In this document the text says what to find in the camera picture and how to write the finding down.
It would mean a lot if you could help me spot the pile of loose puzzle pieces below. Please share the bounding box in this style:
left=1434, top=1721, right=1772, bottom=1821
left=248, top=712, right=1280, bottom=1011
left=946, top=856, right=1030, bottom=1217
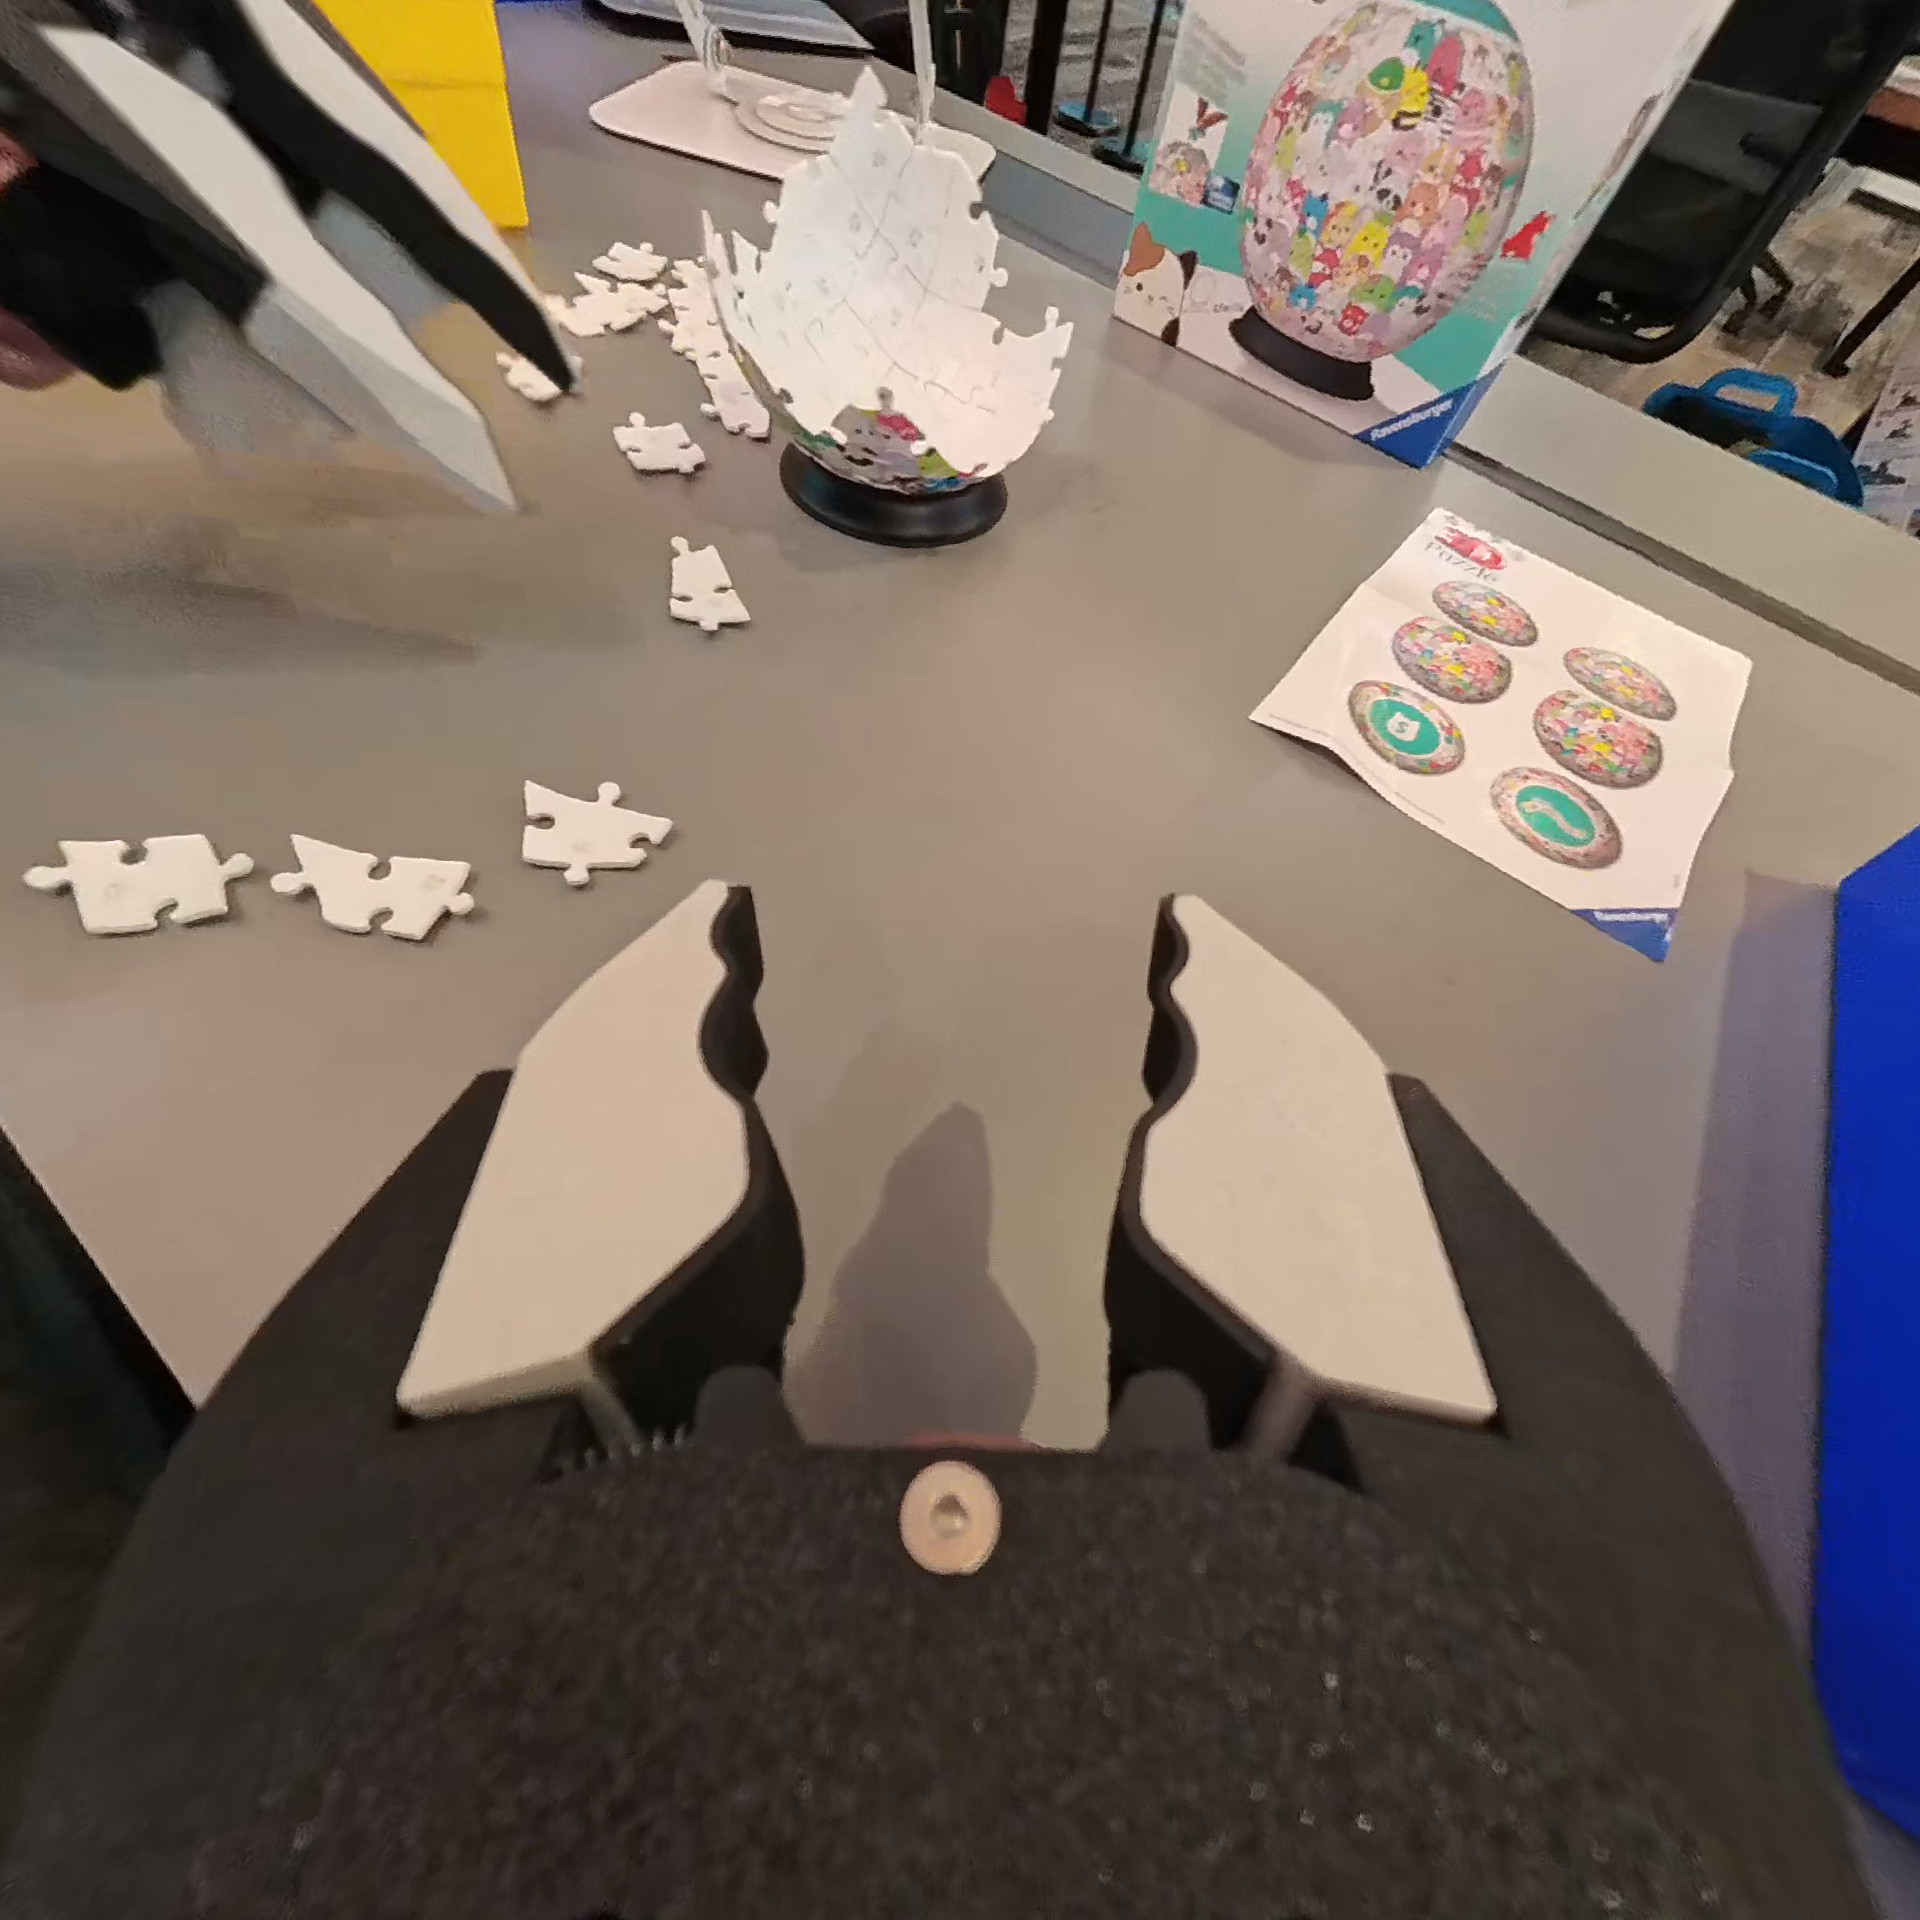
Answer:
left=495, top=216, right=788, bottom=451

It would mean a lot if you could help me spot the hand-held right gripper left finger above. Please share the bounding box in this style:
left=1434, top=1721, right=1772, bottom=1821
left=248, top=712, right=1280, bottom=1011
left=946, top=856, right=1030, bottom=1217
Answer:
left=396, top=880, right=805, bottom=1421

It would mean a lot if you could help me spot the colourful puzzle ball box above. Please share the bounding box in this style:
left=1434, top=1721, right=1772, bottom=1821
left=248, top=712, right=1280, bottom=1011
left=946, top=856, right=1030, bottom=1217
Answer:
left=1115, top=0, right=1741, bottom=469

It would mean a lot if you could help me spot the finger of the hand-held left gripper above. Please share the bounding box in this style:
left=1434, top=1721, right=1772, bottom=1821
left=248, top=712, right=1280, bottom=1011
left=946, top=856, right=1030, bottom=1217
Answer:
left=0, top=24, right=522, bottom=512
left=225, top=0, right=572, bottom=386

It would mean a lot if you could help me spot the blue plastic bin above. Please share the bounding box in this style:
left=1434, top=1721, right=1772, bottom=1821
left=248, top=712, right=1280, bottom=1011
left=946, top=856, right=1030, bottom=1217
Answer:
left=1811, top=826, right=1920, bottom=1838

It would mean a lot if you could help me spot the partly built white puzzle ball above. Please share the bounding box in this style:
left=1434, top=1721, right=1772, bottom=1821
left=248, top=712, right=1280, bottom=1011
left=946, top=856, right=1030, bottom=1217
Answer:
left=706, top=65, right=1076, bottom=497

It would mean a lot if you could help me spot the black office chair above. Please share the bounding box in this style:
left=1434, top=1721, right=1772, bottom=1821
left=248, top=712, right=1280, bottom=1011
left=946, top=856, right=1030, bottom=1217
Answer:
left=1529, top=0, right=1920, bottom=368

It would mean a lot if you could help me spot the white flat base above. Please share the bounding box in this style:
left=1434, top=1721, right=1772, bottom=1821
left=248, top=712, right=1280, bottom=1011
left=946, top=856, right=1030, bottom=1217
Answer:
left=588, top=53, right=1001, bottom=187

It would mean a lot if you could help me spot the black ring stand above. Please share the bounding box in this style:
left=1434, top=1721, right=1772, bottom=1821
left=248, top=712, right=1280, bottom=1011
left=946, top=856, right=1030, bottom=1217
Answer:
left=780, top=443, right=1014, bottom=551

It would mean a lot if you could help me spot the yellow box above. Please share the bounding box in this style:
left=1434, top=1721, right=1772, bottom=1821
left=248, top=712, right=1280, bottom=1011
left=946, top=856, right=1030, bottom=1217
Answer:
left=311, top=0, right=534, bottom=229

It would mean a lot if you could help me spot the white round dish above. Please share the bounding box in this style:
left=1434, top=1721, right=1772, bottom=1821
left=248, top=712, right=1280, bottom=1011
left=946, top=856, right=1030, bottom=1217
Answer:
left=729, top=82, right=864, bottom=155

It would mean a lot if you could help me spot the blue bag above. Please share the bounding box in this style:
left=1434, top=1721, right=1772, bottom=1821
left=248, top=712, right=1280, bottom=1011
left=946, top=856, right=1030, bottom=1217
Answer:
left=1641, top=366, right=1871, bottom=506

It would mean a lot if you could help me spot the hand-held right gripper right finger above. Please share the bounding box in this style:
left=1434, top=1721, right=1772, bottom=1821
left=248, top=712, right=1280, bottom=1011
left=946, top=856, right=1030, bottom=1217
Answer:
left=1104, top=893, right=1500, bottom=1442

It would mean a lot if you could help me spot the printed instruction sheet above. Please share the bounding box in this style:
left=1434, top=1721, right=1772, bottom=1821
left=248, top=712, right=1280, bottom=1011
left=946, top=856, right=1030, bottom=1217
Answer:
left=1252, top=503, right=1754, bottom=965

